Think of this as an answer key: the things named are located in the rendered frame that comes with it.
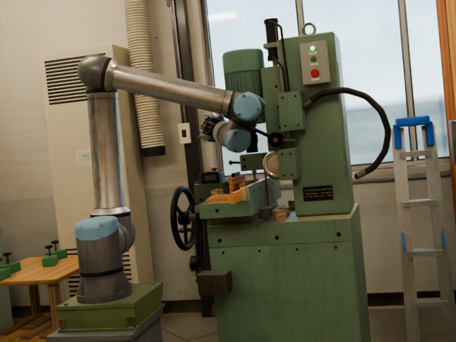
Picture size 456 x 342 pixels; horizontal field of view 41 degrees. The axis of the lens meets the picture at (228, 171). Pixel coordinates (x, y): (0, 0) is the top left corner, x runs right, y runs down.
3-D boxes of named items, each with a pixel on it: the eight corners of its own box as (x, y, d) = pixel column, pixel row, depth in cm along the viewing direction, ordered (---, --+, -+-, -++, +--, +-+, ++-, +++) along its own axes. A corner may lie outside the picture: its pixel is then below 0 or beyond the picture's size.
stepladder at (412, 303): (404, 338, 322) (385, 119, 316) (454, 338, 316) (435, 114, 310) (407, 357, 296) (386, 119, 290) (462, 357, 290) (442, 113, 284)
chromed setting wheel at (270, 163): (264, 180, 250) (261, 150, 249) (294, 178, 246) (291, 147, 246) (262, 181, 247) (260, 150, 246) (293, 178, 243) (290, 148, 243)
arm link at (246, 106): (71, 47, 208) (264, 93, 204) (83, 52, 220) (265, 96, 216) (64, 80, 209) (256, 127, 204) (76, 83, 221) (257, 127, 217)
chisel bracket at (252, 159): (245, 173, 267) (243, 154, 266) (276, 171, 263) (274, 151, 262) (240, 175, 260) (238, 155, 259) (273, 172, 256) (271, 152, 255)
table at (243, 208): (220, 201, 300) (219, 189, 300) (281, 197, 291) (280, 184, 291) (176, 220, 242) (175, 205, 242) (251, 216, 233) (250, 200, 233)
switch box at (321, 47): (305, 85, 242) (301, 45, 241) (330, 83, 239) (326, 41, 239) (302, 85, 236) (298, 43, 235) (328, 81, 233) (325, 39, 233)
